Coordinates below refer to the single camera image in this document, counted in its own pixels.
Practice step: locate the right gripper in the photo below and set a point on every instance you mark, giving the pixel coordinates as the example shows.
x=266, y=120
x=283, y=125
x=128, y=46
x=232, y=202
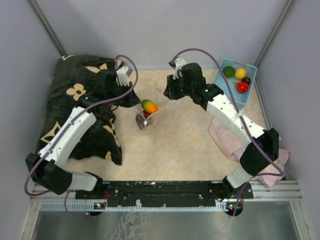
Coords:
x=170, y=91

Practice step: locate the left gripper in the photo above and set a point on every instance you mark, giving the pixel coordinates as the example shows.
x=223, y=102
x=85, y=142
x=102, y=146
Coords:
x=132, y=99

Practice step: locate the green toy fruit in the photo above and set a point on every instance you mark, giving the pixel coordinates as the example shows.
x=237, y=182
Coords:
x=229, y=72

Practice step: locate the clear dotted zip bag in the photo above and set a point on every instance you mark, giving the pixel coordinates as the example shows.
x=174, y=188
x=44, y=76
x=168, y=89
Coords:
x=154, y=93

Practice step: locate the red toy apple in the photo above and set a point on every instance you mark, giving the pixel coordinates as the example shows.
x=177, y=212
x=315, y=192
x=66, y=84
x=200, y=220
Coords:
x=145, y=113

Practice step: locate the green orange toy mango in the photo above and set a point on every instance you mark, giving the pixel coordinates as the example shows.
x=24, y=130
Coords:
x=149, y=106

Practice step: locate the yellow toy lemon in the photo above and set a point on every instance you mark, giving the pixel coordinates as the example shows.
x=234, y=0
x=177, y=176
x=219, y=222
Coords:
x=240, y=73

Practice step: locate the red toy pepper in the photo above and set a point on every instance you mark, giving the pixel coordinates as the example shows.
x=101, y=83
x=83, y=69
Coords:
x=242, y=87

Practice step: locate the dark brown toy fruit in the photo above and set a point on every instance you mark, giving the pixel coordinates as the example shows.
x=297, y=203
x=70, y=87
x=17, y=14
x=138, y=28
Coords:
x=142, y=121

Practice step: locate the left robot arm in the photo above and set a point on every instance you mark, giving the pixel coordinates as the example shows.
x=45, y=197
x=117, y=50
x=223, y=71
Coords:
x=46, y=168

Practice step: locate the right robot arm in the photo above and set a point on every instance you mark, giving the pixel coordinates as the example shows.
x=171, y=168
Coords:
x=261, y=145

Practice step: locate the blue plastic basket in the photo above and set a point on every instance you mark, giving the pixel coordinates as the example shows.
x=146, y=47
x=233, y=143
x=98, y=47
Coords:
x=241, y=99

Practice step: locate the small dark toy fruit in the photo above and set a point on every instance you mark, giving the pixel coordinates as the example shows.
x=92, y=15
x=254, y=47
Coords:
x=246, y=80

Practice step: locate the pink cloth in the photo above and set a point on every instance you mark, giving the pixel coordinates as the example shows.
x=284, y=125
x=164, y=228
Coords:
x=233, y=149

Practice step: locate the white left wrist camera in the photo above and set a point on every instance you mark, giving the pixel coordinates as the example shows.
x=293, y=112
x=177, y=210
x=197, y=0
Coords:
x=123, y=75

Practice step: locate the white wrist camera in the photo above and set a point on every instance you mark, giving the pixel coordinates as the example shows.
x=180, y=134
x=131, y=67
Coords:
x=123, y=75
x=177, y=65

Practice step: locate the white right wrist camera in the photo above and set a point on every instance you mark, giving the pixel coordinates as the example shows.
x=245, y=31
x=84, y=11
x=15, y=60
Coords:
x=177, y=65

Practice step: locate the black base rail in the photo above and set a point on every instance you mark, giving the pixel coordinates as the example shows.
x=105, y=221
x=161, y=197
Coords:
x=164, y=193

